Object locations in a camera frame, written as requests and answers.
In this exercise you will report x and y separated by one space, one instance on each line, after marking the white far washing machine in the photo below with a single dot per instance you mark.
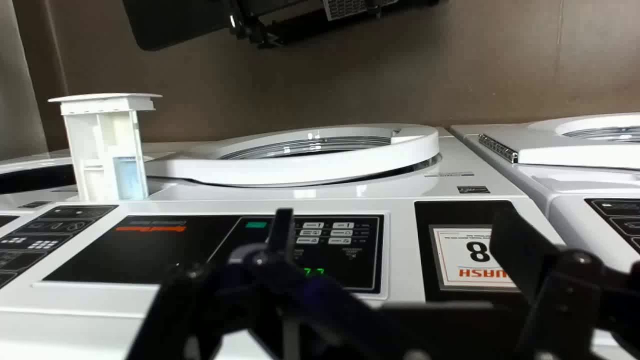
35 172

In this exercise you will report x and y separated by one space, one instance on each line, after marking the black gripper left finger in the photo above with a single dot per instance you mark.
262 293

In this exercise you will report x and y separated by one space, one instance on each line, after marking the white washing machine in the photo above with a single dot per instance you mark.
81 276
35 172

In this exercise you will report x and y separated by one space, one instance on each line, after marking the white round washer door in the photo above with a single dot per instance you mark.
303 156

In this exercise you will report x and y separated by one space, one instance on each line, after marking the white soap tray drawer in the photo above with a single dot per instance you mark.
104 143

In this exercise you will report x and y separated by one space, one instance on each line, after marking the white middle washing machine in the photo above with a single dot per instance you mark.
81 276

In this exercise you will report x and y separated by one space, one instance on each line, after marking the black wall-mounted object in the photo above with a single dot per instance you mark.
262 22

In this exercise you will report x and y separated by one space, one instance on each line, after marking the number eight price sticker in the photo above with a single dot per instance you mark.
465 258

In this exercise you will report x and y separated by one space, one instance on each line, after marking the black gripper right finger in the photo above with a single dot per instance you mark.
571 293

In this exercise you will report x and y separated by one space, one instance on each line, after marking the white washing machine number nine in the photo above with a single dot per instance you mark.
580 170

